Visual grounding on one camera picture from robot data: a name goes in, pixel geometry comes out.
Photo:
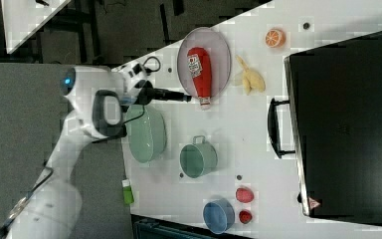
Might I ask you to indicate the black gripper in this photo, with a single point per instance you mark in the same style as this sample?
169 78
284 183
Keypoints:
147 93

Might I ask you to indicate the red plush ketchup bottle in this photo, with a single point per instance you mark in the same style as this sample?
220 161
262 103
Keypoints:
199 65

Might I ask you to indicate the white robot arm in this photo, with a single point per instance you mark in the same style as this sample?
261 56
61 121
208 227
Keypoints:
51 209

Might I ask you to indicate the grey round plate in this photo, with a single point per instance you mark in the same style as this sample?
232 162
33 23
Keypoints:
217 48

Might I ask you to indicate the green perforated colander bowl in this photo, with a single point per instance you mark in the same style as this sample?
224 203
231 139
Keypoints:
146 132

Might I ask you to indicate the peeled banana toy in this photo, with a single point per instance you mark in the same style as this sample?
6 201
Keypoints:
249 78

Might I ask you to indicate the orange slice toy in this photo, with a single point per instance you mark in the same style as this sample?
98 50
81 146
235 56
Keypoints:
275 38

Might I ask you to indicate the large red strawberry toy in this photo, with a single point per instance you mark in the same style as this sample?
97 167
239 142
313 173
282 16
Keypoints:
244 195

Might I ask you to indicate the blue cup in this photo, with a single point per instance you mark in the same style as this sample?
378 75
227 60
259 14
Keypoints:
219 215

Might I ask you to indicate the small red strawberry toy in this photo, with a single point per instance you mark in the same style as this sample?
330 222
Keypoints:
245 216

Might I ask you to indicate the dark teal crate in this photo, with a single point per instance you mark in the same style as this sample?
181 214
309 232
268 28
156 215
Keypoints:
153 229

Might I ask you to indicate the black toaster oven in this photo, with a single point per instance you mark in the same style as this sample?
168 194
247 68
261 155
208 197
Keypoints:
335 106

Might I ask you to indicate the green mug with handle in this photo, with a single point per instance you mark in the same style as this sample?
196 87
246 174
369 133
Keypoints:
198 158

